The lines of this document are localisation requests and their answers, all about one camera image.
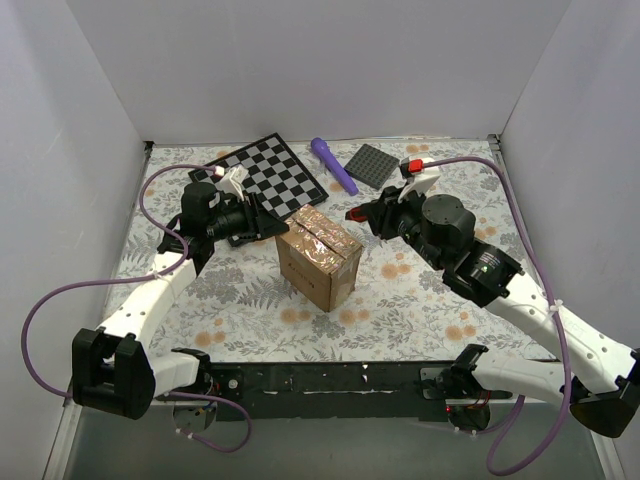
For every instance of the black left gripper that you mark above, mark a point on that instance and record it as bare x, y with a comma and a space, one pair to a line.
253, 218

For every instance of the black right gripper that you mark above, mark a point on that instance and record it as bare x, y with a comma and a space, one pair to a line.
383, 216

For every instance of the brown taped cardboard box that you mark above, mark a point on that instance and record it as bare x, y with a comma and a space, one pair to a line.
319, 258

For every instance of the red black utility knife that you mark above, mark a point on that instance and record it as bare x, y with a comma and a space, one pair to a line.
356, 214

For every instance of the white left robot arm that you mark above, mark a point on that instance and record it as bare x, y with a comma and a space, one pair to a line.
112, 369

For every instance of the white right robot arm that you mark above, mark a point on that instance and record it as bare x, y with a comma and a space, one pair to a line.
596, 377

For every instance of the dark grey studded plate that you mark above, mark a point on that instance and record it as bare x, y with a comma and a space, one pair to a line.
371, 166

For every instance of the black white checkerboard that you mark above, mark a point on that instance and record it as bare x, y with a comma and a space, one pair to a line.
281, 181

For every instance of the purple cylindrical handle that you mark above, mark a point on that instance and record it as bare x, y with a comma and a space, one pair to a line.
321, 149

